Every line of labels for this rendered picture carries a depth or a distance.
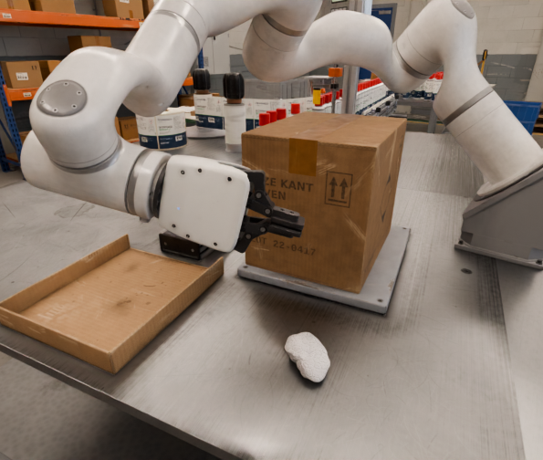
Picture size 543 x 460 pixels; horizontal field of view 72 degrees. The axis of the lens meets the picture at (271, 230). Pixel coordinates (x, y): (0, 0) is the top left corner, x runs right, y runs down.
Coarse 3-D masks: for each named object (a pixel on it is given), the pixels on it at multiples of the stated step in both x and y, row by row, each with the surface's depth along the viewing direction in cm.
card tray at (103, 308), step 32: (96, 256) 79; (128, 256) 84; (160, 256) 84; (32, 288) 67; (64, 288) 72; (96, 288) 72; (128, 288) 72; (160, 288) 72; (192, 288) 68; (0, 320) 63; (32, 320) 58; (64, 320) 64; (96, 320) 64; (128, 320) 64; (160, 320) 61; (96, 352) 53; (128, 352) 56
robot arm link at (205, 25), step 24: (168, 0) 56; (192, 0) 58; (216, 0) 61; (240, 0) 61; (264, 0) 60; (288, 0) 60; (312, 0) 61; (192, 24) 56; (216, 24) 62; (240, 24) 63; (288, 24) 64
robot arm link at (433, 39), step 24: (456, 0) 77; (432, 24) 79; (456, 24) 77; (408, 48) 85; (432, 48) 81; (456, 48) 78; (432, 72) 88; (456, 72) 81; (480, 72) 83; (456, 96) 82; (480, 96) 81
